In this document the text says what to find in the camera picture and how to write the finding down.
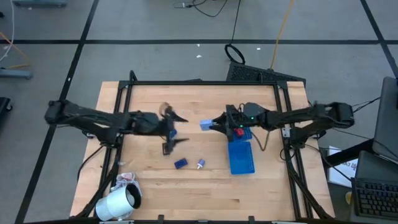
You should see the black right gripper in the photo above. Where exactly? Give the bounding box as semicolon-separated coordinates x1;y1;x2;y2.
211;105;248;142

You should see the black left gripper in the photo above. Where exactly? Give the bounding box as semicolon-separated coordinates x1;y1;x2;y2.
155;106;190;156

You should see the light blue charger block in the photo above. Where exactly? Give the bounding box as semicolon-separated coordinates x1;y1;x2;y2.
199;119;214;131

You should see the dark blue charger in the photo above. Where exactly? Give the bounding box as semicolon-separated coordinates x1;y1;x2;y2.
174;157;189;170

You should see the blue plastic basket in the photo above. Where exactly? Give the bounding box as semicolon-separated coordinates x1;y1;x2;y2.
231;126;253;142
228;140;256;175

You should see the black perforated computer case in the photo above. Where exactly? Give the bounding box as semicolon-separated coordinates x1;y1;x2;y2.
226;61;307;85

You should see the white cylinder with black rim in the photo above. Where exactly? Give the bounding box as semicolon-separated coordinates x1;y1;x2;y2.
95;183;142;222

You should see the white paper sheet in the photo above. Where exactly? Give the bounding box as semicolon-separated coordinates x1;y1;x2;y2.
326;145;358;189

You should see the black keyboard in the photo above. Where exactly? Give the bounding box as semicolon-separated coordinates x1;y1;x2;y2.
351;177;398;222

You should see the grey floor bar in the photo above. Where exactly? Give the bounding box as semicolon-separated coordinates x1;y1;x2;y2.
12;0;68;7
0;68;33;80

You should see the black floor equipment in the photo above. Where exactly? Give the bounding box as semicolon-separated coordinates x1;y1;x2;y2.
0;96;13;125

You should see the black camera cable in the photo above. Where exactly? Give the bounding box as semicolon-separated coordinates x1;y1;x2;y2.
250;129;271;152

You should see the black hanging cable with coil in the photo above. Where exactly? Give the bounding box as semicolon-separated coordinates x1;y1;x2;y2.
224;0;246;65

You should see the white pink cable bundle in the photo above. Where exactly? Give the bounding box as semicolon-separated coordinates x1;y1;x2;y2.
115;172;139;190

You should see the black floor cable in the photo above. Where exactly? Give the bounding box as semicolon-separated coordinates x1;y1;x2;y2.
172;0;229;18

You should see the yellow hanging cable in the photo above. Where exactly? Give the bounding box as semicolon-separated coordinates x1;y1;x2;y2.
269;0;295;71

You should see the orange floor cable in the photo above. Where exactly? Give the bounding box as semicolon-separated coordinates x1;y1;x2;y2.
0;30;32;70

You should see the white floor cable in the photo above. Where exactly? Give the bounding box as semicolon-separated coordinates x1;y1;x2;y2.
0;0;16;63

